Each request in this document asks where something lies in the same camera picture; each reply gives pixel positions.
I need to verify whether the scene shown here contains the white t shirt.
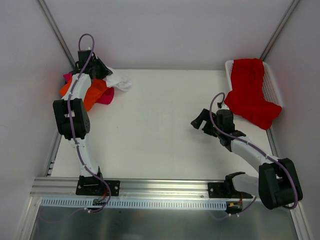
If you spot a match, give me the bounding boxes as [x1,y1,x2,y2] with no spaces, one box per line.
[105,68,132,92]

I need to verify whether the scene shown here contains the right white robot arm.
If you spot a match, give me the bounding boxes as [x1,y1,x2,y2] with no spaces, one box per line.
[190,109,303,210]

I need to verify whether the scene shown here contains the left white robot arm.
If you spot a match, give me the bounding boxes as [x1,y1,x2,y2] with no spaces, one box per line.
[53,48,112,196]

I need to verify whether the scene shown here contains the orange t shirt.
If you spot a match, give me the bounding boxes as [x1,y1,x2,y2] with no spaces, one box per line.
[59,74,110,112]

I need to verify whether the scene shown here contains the red t shirt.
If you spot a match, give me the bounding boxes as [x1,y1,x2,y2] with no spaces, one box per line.
[224,58,282,130]

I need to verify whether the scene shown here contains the pink t shirt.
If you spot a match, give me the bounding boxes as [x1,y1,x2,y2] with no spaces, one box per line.
[62,71,115,106]

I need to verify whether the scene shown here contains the white plastic basket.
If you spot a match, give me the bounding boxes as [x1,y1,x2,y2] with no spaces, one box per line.
[225,60,284,107]

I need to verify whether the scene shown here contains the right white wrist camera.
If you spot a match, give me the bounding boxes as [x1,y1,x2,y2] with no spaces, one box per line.
[217,102,229,110]

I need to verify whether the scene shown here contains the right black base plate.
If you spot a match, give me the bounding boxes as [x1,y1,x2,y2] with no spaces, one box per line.
[207,182,253,199]

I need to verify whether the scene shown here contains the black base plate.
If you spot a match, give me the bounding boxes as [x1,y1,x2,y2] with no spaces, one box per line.
[207,182,253,199]
[75,176,120,197]

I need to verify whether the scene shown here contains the left aluminium corner post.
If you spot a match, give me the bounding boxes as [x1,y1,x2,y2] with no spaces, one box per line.
[36,0,76,69]

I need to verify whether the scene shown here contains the aluminium corner post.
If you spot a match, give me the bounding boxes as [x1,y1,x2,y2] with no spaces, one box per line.
[259,0,301,61]
[36,0,76,69]

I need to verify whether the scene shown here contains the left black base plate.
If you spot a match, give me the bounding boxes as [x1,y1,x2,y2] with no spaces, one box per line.
[75,176,120,197]

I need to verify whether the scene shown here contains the aluminium mounting rail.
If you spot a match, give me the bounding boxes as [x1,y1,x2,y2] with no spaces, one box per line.
[30,177,239,201]

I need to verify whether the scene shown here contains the right aluminium corner post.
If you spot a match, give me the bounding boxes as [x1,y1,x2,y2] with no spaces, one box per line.
[259,0,301,61]

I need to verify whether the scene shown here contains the white slotted cable duct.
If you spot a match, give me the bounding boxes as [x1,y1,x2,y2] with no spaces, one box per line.
[40,197,227,211]

